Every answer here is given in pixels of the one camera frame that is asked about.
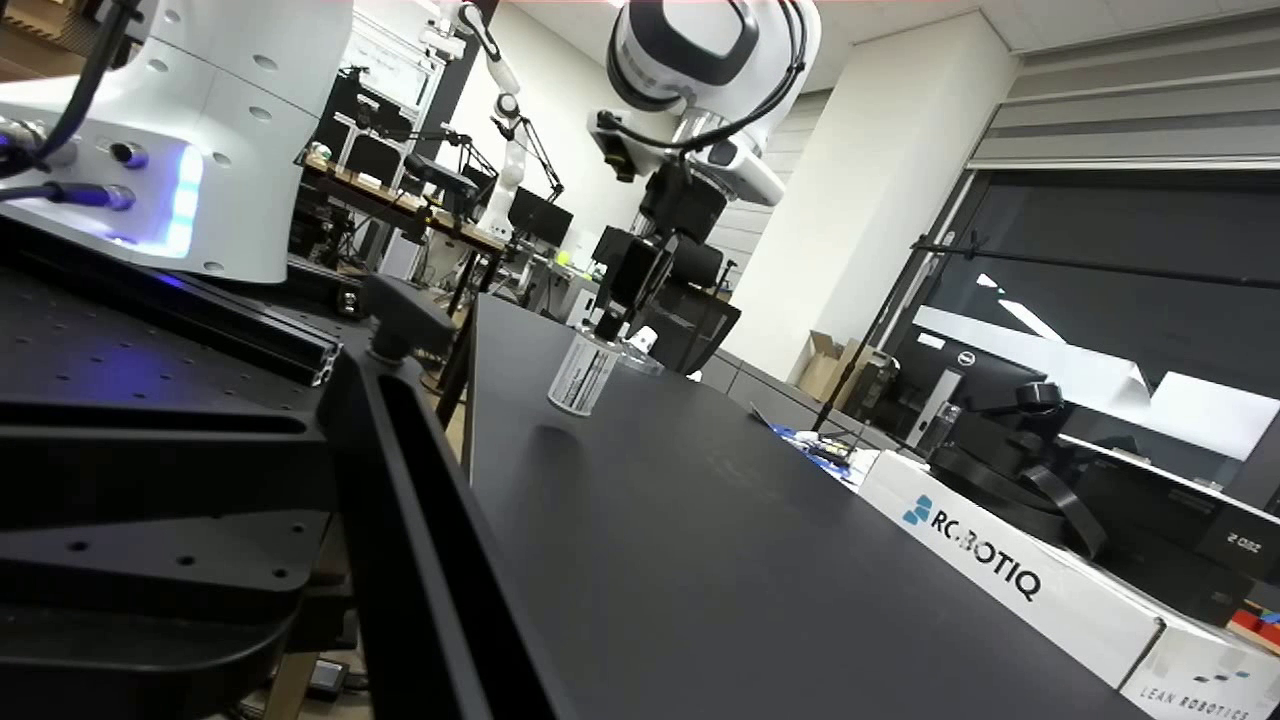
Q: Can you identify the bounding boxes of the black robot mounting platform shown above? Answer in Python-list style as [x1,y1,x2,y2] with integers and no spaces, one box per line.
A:
[0,213,573,720]

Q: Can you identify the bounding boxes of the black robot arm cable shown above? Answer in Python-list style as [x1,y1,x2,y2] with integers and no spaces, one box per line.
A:
[0,0,143,185]

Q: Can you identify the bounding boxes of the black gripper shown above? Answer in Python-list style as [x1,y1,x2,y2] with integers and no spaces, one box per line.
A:
[593,156,733,347]

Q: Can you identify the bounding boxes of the small white pill bottle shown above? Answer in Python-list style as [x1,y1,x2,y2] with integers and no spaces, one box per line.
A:
[546,334,623,426]

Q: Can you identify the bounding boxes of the black boxy device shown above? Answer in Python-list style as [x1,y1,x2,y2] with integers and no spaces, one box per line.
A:
[930,396,1114,559]

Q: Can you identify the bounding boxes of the white Lean Robotics box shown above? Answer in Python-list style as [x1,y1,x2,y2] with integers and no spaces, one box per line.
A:
[1118,616,1280,720]

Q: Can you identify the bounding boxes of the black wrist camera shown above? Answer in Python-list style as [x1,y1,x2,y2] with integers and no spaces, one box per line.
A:
[589,107,647,187]

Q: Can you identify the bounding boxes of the white Robotiq cardboard box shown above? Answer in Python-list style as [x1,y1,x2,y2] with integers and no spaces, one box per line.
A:
[857,448,1174,693]

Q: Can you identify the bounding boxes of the black computer monitor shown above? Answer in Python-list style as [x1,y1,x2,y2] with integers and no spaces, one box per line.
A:
[506,185,579,253]

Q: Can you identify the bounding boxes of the brown cardboard box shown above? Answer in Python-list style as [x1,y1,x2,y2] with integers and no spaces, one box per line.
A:
[793,324,865,407]

